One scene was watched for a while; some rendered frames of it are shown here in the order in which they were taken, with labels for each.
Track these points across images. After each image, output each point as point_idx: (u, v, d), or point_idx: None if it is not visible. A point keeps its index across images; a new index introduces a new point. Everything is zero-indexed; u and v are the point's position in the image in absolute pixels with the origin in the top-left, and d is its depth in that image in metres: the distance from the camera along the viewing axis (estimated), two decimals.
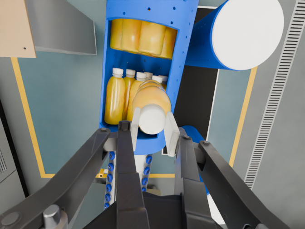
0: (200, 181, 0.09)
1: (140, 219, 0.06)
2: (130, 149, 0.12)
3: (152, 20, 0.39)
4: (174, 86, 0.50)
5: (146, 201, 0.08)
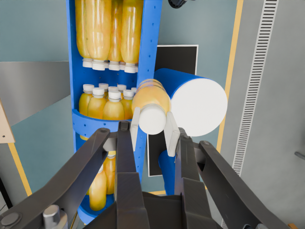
0: (200, 181, 0.09)
1: (140, 219, 0.06)
2: (130, 149, 0.12)
3: None
4: (136, 171, 0.60)
5: (146, 201, 0.08)
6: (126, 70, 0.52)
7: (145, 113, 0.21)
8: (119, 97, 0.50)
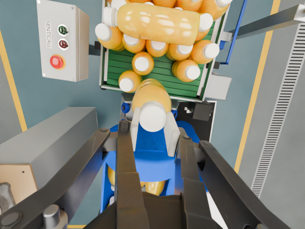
0: (200, 181, 0.09)
1: (140, 219, 0.06)
2: (130, 149, 0.12)
3: None
4: None
5: (146, 201, 0.08)
6: None
7: None
8: None
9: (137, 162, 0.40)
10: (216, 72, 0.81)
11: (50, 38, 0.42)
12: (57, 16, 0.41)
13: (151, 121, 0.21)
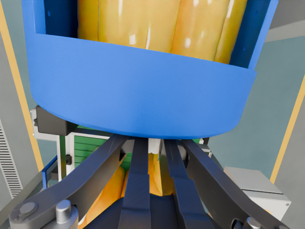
0: (189, 178, 0.09)
1: (143, 221, 0.06)
2: (145, 151, 0.12)
3: None
4: None
5: (146, 201, 0.08)
6: None
7: None
8: None
9: (162, 134, 0.12)
10: None
11: None
12: None
13: None
